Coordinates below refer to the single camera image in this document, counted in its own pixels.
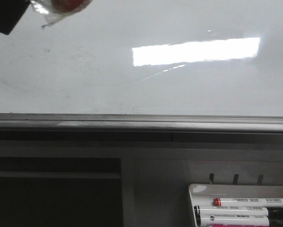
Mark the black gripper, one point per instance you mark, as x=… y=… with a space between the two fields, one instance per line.
x=11 y=11

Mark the orange magnet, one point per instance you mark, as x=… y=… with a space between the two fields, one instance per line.
x=56 y=10

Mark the grey aluminium whiteboard ledge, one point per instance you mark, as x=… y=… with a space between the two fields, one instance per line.
x=139 y=122

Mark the red-capped whiteboard marker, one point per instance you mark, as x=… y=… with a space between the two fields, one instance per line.
x=249 y=202

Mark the white marker tray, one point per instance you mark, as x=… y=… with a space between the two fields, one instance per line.
x=203 y=194

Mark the black-capped marker upper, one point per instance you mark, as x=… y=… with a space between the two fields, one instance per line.
x=234 y=210

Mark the black-capped marker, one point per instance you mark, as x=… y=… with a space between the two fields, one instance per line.
x=206 y=220
x=234 y=210

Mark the black-capped marker lower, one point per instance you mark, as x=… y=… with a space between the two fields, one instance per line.
x=206 y=220

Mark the pink marker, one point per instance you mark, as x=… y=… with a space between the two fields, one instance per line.
x=239 y=226

